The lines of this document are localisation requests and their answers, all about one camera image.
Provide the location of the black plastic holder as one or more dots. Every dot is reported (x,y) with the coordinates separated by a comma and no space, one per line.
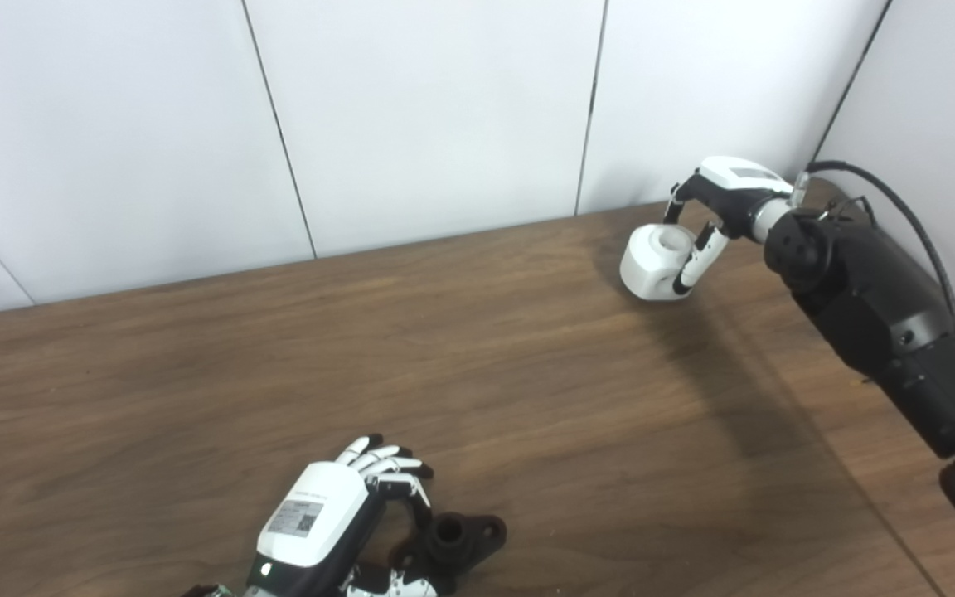
(453,539)

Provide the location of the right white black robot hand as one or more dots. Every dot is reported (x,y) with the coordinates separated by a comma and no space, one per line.
(734,186)

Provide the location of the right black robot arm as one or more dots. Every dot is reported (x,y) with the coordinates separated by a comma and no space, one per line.
(884,307)

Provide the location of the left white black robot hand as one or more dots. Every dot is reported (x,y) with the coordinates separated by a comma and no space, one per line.
(312,522)

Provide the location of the round white plastic piece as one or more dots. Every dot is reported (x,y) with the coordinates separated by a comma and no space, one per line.
(656,261)

